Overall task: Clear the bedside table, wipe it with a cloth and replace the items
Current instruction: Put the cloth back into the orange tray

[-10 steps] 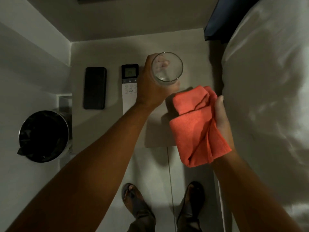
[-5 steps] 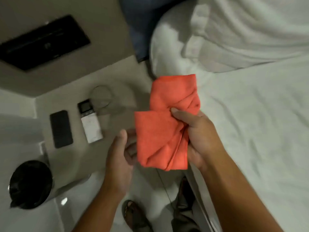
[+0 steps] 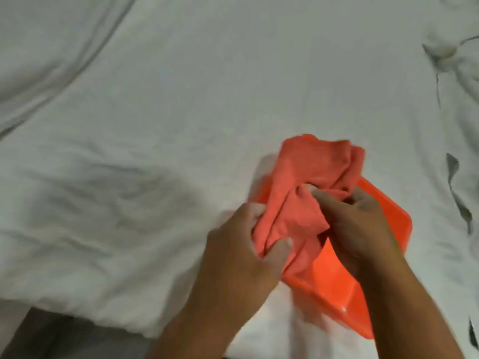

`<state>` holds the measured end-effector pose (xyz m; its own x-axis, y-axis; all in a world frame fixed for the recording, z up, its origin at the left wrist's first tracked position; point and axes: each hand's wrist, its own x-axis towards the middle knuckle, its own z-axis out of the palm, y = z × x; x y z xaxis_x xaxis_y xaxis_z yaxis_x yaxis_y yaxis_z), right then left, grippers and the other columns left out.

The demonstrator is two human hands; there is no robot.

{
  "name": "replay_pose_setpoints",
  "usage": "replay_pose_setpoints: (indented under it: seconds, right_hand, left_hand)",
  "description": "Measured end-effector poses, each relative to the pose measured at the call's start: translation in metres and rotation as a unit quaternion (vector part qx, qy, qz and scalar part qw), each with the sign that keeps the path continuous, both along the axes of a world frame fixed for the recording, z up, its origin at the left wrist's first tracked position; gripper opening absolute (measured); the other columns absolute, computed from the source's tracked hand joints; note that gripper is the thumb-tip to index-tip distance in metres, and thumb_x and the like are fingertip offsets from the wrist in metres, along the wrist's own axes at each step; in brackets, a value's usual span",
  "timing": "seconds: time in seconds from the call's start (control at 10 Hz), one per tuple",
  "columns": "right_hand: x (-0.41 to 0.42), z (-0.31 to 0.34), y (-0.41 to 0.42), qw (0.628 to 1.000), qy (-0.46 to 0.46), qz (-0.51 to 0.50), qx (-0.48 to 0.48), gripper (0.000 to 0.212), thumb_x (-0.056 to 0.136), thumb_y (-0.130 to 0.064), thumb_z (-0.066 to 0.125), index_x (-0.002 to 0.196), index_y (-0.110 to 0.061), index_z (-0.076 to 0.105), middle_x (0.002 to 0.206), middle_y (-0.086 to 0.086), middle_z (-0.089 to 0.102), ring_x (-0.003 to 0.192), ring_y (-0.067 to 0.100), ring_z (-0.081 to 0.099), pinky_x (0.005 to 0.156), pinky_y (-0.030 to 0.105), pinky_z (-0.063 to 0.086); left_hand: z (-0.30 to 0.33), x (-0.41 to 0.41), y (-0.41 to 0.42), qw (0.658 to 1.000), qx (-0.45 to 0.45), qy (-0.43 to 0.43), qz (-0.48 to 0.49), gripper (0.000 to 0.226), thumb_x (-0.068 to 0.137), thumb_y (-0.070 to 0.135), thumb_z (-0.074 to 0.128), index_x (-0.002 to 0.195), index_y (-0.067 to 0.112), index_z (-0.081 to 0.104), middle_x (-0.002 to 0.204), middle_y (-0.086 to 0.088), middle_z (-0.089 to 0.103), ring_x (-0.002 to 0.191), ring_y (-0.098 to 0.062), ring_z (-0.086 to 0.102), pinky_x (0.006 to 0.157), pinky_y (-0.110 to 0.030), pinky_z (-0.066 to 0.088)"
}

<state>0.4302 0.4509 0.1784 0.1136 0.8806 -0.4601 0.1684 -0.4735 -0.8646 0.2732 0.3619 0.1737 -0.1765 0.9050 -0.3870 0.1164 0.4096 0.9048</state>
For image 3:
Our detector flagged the person's left hand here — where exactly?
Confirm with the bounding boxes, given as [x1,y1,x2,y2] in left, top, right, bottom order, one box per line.
[192,202,293,321]

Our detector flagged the person's right hand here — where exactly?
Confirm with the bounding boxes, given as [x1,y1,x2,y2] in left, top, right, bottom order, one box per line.
[306,184,403,282]

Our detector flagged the orange cloth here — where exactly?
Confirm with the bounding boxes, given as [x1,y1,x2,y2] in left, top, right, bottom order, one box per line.
[251,134,366,284]

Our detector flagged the person's right forearm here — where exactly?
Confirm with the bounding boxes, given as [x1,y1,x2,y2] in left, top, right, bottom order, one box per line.
[357,252,465,359]

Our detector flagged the person's left forearm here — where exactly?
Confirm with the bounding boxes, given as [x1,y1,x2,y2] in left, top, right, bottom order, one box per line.
[148,301,245,359]

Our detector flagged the orange plastic basin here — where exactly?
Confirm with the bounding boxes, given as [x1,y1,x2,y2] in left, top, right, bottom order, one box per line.
[251,175,413,340]

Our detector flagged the white bed sheet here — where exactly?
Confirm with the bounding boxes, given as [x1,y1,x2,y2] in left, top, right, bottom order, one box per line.
[0,0,479,359]

